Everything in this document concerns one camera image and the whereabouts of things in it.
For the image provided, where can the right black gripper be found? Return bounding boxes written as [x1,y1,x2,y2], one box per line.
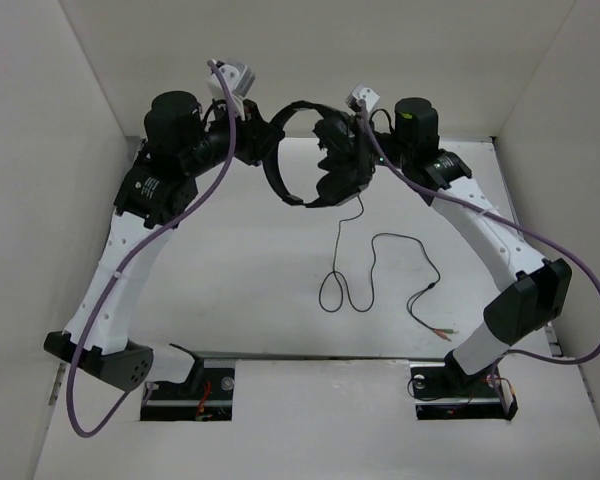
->
[317,113,413,181]

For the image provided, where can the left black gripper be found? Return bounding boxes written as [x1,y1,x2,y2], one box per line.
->
[183,93,286,176]

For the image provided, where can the black headphones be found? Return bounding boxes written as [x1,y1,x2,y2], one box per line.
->
[262,100,361,208]

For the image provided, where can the thin black headphone cord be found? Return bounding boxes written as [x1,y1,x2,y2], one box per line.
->
[318,194,460,342]

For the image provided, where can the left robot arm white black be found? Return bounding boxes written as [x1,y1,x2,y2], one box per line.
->
[43,91,284,392]

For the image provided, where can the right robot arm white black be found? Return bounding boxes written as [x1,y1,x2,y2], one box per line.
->
[314,97,572,394]

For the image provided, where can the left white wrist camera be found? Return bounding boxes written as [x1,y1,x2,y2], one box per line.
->
[207,59,256,120]

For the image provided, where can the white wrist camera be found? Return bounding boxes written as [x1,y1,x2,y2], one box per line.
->
[207,59,256,120]
[345,84,380,115]

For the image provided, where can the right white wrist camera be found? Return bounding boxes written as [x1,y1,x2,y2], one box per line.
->
[345,84,380,115]

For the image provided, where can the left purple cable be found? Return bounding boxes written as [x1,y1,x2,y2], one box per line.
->
[67,59,240,441]

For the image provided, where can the purple cable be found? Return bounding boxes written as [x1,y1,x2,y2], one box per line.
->
[67,59,240,441]
[354,99,600,365]

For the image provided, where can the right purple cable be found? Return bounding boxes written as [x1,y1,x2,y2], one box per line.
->
[354,99,600,365]

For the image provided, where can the front aluminium rail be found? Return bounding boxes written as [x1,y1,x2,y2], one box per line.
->
[194,351,443,362]

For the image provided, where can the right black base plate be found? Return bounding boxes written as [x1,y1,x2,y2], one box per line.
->
[407,363,519,421]

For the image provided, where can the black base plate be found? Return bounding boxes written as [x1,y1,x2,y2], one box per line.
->
[140,357,237,422]
[407,363,519,421]

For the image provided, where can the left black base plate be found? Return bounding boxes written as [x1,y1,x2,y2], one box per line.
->
[140,357,237,422]

